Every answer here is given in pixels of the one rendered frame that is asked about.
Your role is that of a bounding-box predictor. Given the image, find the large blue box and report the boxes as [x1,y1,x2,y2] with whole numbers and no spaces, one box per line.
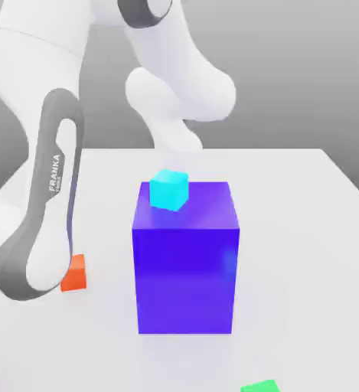
[132,181,240,335]

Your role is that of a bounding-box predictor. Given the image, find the small orange cube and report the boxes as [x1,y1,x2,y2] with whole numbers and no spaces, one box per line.
[60,253,87,292]

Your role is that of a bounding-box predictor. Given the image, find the small green cube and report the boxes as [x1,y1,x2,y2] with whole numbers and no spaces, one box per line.
[240,379,281,392]

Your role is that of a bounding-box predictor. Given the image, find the small cyan cube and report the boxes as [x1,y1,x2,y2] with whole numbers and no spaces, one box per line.
[148,168,190,213]

